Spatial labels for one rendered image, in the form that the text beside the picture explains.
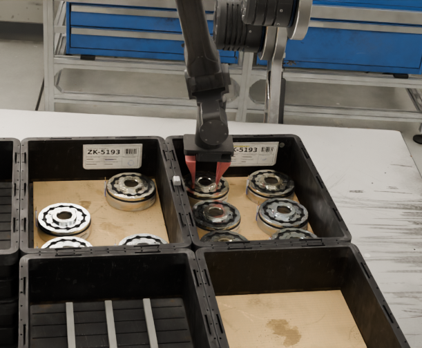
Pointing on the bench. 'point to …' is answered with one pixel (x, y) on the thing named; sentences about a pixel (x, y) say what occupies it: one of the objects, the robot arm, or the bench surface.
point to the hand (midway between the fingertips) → (205, 179)
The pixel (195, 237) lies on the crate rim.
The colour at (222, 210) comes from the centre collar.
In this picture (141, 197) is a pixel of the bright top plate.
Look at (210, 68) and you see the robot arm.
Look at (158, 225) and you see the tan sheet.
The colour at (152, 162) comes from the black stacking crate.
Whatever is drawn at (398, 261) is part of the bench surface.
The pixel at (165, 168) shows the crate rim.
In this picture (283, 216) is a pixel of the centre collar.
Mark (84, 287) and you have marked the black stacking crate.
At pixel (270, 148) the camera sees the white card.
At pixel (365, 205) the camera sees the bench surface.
